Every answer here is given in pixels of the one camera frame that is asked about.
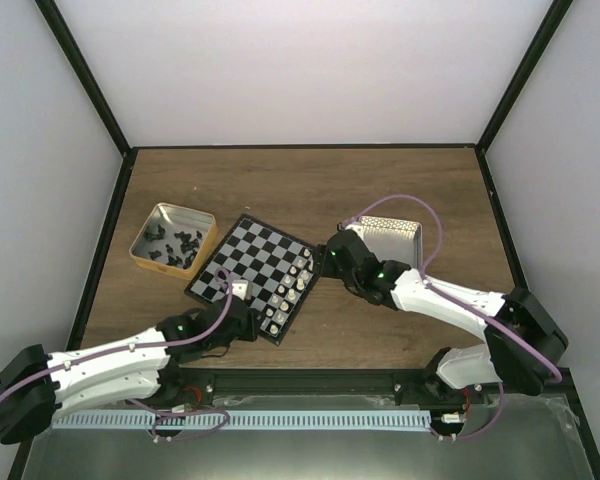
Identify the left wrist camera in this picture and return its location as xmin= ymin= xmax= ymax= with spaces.
xmin=230 ymin=279 xmax=253 ymax=304

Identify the yellow tin box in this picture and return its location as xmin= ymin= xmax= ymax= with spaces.
xmin=129 ymin=202 xmax=218 ymax=280

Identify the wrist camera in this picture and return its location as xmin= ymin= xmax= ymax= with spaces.
xmin=230 ymin=279 xmax=253 ymax=304
xmin=337 ymin=219 xmax=365 ymax=240

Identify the pink tin box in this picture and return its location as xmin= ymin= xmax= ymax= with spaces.
xmin=356 ymin=215 xmax=423 ymax=269

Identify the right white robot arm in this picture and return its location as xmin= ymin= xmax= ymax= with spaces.
xmin=318 ymin=230 xmax=568 ymax=403

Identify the black and white chessboard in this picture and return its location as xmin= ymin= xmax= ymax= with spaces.
xmin=184 ymin=214 xmax=318 ymax=345

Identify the black chess pieces pile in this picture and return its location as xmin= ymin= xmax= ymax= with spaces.
xmin=142 ymin=224 xmax=204 ymax=270

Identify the light blue slotted cable duct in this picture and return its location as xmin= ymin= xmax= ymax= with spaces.
xmin=52 ymin=410 xmax=431 ymax=432

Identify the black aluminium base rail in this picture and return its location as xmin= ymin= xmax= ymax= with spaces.
xmin=124 ymin=367 xmax=576 ymax=406

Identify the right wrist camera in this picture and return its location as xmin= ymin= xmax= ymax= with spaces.
xmin=337 ymin=219 xmax=365 ymax=240

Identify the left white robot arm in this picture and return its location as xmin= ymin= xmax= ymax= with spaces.
xmin=0 ymin=296 xmax=262 ymax=445

